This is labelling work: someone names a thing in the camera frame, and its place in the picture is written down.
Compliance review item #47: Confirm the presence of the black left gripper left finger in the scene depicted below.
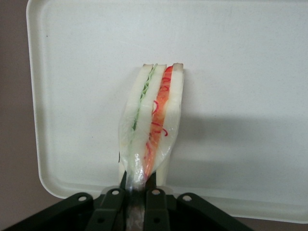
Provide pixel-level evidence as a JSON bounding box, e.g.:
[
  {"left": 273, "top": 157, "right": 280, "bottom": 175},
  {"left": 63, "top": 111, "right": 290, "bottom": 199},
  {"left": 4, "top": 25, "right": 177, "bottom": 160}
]
[{"left": 86, "top": 171, "right": 128, "bottom": 231}]

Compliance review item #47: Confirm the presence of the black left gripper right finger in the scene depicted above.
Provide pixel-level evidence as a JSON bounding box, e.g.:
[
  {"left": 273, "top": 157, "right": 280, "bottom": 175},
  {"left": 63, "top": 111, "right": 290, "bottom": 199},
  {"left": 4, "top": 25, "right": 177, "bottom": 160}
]
[{"left": 143, "top": 173, "right": 169, "bottom": 231}]

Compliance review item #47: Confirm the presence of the triangular sandwich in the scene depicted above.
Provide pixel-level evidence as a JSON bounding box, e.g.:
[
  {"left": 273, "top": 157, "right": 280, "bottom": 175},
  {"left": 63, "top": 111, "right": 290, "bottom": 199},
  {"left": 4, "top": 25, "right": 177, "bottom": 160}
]
[{"left": 117, "top": 63, "right": 186, "bottom": 231}]

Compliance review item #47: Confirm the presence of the cream rectangular tray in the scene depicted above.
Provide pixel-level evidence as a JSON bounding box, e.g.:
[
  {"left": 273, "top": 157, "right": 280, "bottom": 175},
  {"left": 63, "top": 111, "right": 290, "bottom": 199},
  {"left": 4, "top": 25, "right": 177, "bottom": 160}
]
[{"left": 26, "top": 0, "right": 308, "bottom": 224}]

